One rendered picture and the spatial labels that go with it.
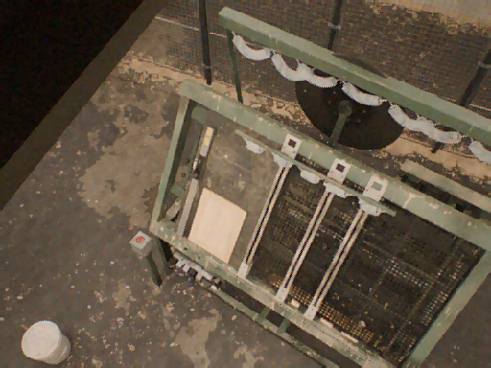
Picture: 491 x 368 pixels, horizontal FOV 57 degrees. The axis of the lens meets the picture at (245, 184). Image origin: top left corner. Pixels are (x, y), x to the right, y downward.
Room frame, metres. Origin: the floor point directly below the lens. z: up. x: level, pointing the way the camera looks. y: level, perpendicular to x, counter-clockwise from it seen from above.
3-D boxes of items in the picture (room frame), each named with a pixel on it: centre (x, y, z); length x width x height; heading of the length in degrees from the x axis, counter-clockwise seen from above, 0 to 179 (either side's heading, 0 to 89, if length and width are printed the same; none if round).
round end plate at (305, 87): (2.09, -0.67, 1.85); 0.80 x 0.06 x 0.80; 57
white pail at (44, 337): (0.90, 1.64, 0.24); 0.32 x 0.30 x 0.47; 69
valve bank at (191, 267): (1.34, 0.40, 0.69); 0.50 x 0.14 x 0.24; 57
